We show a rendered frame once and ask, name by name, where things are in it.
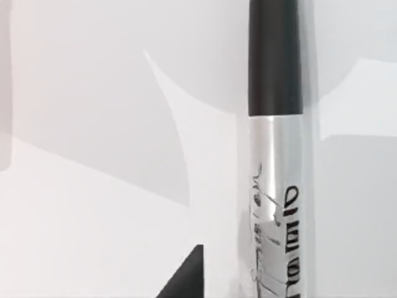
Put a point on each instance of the silver bottle with black cap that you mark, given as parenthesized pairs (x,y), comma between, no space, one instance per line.
(274,155)

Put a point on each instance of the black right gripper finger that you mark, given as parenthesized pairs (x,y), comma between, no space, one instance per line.
(190,277)

